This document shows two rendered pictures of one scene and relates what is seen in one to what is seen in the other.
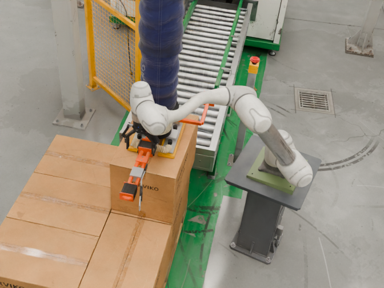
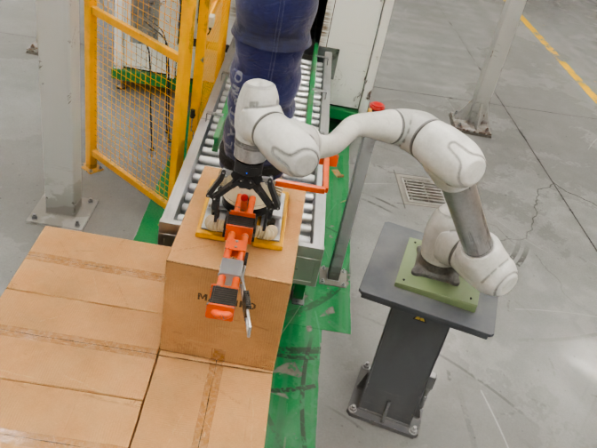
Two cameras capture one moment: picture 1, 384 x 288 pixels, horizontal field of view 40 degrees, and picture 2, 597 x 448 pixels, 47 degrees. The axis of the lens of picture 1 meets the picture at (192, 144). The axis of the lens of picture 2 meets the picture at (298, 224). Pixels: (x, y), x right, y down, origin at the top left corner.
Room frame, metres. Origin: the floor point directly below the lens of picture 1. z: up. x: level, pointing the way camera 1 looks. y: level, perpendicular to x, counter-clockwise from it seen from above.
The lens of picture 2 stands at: (0.50, 0.41, 2.31)
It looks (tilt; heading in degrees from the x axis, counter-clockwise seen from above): 35 degrees down; 349
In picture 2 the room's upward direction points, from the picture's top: 12 degrees clockwise
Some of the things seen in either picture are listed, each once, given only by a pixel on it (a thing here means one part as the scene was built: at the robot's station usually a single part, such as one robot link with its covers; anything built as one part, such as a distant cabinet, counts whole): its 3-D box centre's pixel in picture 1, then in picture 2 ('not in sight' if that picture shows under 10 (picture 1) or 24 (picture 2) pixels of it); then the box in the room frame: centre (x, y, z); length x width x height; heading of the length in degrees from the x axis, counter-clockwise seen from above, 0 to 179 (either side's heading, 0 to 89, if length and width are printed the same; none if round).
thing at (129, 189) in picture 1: (128, 191); (221, 302); (1.85, 0.30, 1.08); 0.08 x 0.07 x 0.05; 172
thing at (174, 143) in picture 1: (172, 136); (272, 213); (2.43, 0.12, 0.97); 0.34 x 0.10 x 0.05; 172
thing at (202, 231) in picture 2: (142, 130); (218, 204); (2.46, 0.31, 0.97); 0.34 x 0.10 x 0.05; 172
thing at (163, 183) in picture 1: (156, 162); (237, 262); (2.43, 0.22, 0.74); 0.60 x 0.40 x 0.40; 170
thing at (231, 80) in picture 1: (234, 71); (322, 140); (3.91, -0.30, 0.50); 2.31 x 0.05 x 0.19; 172
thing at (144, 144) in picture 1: (147, 147); (240, 227); (2.20, 0.25, 1.08); 0.10 x 0.08 x 0.06; 82
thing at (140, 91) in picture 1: (141, 98); (258, 112); (2.02, 0.26, 1.56); 0.13 x 0.11 x 0.16; 27
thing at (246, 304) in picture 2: (143, 186); (248, 292); (1.90, 0.23, 1.08); 0.31 x 0.03 x 0.05; 5
